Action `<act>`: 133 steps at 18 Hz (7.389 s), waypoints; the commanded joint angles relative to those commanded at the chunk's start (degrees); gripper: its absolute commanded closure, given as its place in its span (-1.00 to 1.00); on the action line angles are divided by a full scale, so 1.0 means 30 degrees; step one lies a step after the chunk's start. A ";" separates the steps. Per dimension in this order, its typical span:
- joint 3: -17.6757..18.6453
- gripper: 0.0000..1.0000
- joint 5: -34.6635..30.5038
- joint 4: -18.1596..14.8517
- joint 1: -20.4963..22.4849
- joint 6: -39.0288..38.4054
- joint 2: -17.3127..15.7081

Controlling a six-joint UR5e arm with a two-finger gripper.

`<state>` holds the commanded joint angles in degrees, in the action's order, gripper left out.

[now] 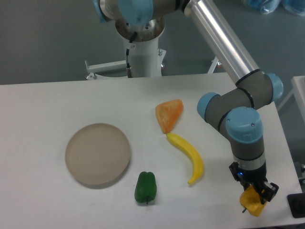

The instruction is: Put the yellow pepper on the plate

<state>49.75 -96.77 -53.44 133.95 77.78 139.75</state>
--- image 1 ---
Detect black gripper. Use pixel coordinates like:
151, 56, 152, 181
229, 162, 278, 205

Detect yellow toy bell pepper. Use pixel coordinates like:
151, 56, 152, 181
240, 186, 266, 217

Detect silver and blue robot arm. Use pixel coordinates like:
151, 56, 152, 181
93, 0, 283, 203

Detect green toy bell pepper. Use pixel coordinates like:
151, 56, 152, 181
134, 171, 157, 204

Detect beige round plate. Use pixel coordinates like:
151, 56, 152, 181
65, 123, 131, 189

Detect black device at table edge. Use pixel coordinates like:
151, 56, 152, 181
287, 193, 305, 219

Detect yellow toy banana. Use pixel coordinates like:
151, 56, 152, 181
166, 133, 204, 185

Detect white side table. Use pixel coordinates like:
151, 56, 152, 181
277, 76, 305, 114

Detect orange toy bread slice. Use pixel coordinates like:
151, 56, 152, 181
155, 99, 184, 134

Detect blue plastic bags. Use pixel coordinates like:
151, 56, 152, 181
241, 0, 305, 16

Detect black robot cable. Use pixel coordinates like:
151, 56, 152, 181
125, 31, 138, 79

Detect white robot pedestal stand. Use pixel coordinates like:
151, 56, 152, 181
84, 18, 224, 81

